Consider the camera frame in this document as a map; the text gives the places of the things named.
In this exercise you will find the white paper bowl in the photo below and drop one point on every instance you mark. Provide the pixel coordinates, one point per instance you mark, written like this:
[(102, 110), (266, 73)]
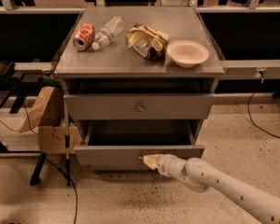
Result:
[(187, 54)]

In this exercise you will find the green object behind box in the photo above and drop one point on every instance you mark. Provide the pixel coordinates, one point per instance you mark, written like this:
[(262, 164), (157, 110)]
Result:
[(45, 81)]

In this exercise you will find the black stand left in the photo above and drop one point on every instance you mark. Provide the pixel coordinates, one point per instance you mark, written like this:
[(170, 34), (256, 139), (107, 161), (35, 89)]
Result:
[(9, 81)]

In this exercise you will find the orange soda can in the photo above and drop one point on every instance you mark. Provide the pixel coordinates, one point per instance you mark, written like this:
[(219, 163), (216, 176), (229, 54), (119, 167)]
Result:
[(83, 37)]

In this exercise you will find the grey top drawer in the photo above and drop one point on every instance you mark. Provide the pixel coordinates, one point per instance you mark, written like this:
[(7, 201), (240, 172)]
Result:
[(138, 106)]

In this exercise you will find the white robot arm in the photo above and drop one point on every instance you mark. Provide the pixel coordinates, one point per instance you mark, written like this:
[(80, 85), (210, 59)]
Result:
[(199, 175)]

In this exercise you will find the grey drawer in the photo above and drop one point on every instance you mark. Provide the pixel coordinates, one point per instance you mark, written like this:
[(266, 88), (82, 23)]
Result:
[(121, 145), (138, 106)]

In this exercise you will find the crumpled yellow chip bag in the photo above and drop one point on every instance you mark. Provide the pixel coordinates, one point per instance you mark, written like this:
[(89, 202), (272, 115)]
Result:
[(148, 42)]

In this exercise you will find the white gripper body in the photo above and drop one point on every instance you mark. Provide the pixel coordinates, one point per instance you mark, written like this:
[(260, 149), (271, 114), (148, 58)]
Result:
[(165, 163)]

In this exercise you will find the clear plastic water bottle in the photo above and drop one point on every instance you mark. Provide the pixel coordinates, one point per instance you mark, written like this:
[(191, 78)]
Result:
[(104, 37)]

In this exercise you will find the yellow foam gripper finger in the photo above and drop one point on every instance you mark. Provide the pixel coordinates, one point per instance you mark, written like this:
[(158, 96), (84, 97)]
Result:
[(152, 161)]

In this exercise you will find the brown cardboard box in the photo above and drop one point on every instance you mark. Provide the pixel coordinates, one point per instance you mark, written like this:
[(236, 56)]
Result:
[(48, 117)]

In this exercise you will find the white and black pole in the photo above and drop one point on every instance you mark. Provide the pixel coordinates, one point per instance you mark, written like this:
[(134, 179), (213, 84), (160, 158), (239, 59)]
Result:
[(67, 145)]

